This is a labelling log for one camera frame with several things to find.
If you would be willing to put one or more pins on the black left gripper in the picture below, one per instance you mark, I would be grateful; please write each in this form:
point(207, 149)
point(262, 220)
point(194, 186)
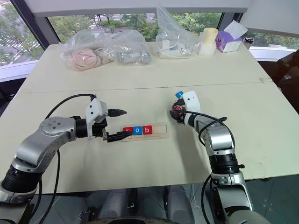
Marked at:
point(99, 130)

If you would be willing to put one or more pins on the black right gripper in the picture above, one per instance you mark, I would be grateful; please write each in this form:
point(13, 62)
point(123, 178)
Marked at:
point(181, 113)

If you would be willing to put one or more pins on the red letter o block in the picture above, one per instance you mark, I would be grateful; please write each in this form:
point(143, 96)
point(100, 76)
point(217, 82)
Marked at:
point(178, 108)

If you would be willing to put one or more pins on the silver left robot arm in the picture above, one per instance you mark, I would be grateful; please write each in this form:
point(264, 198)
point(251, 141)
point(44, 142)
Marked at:
point(46, 137)

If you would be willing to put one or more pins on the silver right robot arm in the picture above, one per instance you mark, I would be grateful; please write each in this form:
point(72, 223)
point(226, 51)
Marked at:
point(219, 144)

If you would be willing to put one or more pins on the red letter r block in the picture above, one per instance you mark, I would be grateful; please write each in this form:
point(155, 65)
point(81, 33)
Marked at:
point(126, 129)

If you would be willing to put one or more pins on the blue letter t block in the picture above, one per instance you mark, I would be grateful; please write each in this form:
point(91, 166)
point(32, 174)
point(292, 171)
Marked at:
point(180, 94)

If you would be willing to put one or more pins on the blue letter o block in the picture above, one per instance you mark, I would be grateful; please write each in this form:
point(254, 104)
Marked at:
point(137, 130)

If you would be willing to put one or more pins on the red letter b block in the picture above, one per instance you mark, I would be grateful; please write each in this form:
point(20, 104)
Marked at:
point(147, 130)

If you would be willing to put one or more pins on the wooden letter tray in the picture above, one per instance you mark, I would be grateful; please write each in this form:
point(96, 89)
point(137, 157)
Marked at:
point(158, 133)

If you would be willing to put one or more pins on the grey rounded robot leg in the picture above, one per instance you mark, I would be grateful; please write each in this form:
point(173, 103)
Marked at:
point(115, 203)
point(180, 203)

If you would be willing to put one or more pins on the grey cylindrical item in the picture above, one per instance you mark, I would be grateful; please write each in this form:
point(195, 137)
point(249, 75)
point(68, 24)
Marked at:
point(133, 57)

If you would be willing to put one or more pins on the pink cloth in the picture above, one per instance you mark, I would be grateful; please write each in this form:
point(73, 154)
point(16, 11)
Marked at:
point(85, 58)

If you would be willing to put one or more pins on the cream plastic container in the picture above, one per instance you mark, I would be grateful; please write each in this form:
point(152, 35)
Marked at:
point(208, 42)

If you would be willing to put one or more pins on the clear bag with grey item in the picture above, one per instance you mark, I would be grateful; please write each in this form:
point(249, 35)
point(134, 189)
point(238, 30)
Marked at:
point(130, 44)

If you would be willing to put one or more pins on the clear bag with pink cloth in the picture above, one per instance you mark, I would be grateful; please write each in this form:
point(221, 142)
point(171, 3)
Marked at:
point(81, 49)

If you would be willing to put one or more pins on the purple tissue box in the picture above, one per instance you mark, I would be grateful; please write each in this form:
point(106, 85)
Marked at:
point(227, 42)

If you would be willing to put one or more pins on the clear tape strip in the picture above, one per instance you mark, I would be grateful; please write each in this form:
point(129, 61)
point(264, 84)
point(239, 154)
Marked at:
point(265, 80)

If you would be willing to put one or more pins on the small dark jar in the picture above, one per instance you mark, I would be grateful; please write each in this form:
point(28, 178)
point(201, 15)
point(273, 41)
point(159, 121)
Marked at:
point(248, 42)

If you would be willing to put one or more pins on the brown chair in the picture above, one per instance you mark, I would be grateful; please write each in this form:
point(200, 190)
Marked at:
point(288, 74)

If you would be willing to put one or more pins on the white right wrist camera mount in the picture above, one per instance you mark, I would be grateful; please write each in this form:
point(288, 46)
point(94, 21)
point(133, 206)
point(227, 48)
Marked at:
point(192, 101)

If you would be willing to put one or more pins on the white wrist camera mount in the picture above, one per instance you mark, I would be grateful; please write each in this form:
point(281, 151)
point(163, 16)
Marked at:
point(192, 101)
point(95, 110)

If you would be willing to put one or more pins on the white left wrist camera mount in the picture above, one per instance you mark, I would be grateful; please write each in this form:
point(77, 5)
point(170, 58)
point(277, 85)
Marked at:
point(95, 110)

